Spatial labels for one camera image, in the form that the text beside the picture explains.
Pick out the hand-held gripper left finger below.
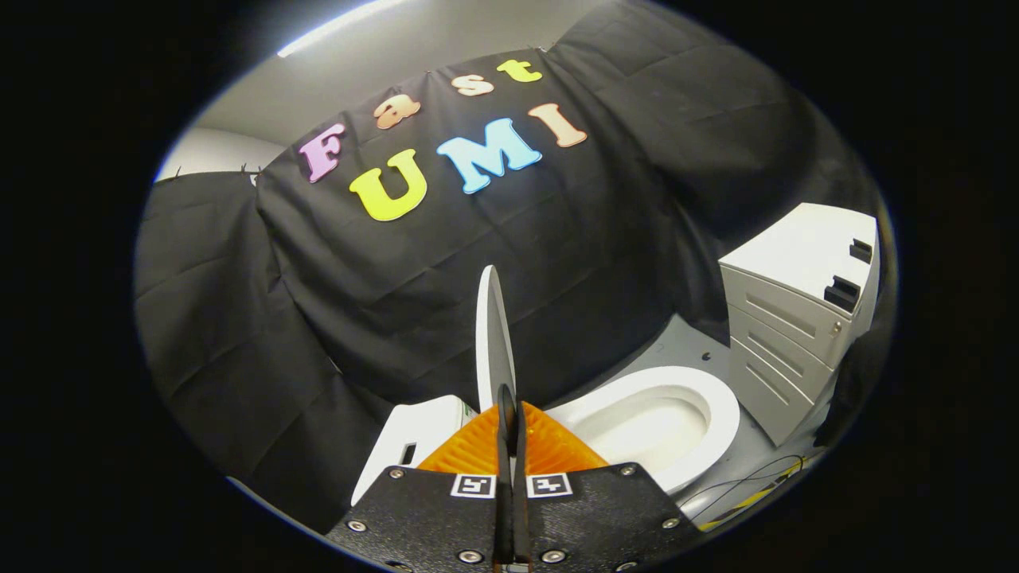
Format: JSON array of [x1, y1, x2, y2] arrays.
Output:
[[325, 384, 515, 573]]

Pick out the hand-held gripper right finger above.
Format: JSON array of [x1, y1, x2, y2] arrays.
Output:
[[513, 390, 705, 573]]

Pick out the white toilet lid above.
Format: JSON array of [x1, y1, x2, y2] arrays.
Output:
[[475, 265, 518, 415]]

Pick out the white toilet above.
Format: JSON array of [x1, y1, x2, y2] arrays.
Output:
[[350, 366, 741, 508]]

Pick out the yellow black hazard tape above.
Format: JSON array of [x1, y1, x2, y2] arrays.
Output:
[[701, 470, 805, 530]]

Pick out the black backdrop cloth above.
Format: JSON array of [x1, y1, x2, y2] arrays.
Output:
[[134, 0, 876, 534]]

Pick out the white drawer cabinet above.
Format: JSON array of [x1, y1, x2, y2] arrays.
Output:
[[718, 202, 880, 448]]

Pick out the black floor cables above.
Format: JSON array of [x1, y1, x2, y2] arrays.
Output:
[[685, 454, 805, 518]]

